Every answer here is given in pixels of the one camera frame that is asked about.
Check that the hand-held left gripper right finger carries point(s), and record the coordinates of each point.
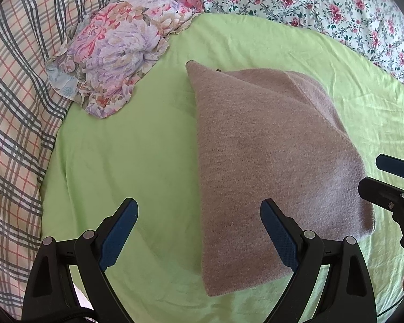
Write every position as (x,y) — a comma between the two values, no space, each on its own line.
(281,237)

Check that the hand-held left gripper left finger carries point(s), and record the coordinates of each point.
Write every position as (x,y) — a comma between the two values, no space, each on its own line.
(116,237)

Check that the purple floral pillow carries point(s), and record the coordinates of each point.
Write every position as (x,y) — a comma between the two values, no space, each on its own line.
(117,50)

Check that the white rose print blanket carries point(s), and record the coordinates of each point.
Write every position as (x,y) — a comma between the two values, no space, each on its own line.
(306,3)

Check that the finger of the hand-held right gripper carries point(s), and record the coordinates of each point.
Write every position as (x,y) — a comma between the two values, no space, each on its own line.
(380,190)
(394,165)

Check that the beige knit sweater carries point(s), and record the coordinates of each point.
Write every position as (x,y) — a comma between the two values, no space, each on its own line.
(272,161)

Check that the light green bed sheet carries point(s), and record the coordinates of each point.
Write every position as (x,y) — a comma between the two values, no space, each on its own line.
(131,148)

